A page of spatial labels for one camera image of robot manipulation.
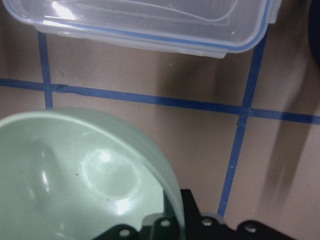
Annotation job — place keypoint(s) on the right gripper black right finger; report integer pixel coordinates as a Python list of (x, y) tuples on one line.
[(207, 226)]

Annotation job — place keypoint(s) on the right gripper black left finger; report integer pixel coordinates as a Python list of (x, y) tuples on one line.
[(164, 228)]

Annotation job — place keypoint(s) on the green bowl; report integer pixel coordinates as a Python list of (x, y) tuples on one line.
[(74, 173)]

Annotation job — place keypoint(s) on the clear plastic lidded container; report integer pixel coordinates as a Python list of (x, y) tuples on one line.
[(208, 28)]

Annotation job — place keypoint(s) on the dark blue object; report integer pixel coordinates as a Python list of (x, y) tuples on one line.
[(314, 29)]

